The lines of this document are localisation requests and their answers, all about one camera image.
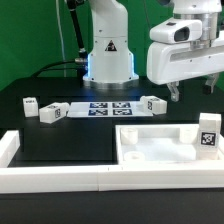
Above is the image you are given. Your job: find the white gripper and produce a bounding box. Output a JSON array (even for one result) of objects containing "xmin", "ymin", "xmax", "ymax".
[{"xmin": 147, "ymin": 34, "xmax": 224, "ymax": 102}]

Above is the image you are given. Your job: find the white square table top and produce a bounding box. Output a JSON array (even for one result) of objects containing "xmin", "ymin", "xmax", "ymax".
[{"xmin": 115, "ymin": 124, "xmax": 224, "ymax": 165}]

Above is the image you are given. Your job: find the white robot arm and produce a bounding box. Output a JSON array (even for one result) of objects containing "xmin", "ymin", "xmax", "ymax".
[{"xmin": 83, "ymin": 0, "xmax": 224, "ymax": 101}]

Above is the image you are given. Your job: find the white marker sheet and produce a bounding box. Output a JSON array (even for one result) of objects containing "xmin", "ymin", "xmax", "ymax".
[{"xmin": 67, "ymin": 101, "xmax": 152, "ymax": 118}]

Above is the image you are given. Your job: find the white U-shaped obstacle fence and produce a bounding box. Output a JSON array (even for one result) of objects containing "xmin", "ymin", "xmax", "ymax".
[{"xmin": 0, "ymin": 130, "xmax": 224, "ymax": 194}]

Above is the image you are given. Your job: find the black cable bundle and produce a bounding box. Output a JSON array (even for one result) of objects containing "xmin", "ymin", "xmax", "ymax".
[{"xmin": 31, "ymin": 0, "xmax": 88, "ymax": 78}]

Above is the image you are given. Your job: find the white thin cable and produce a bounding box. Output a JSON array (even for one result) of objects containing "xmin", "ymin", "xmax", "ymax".
[{"xmin": 56, "ymin": 0, "xmax": 68, "ymax": 78}]

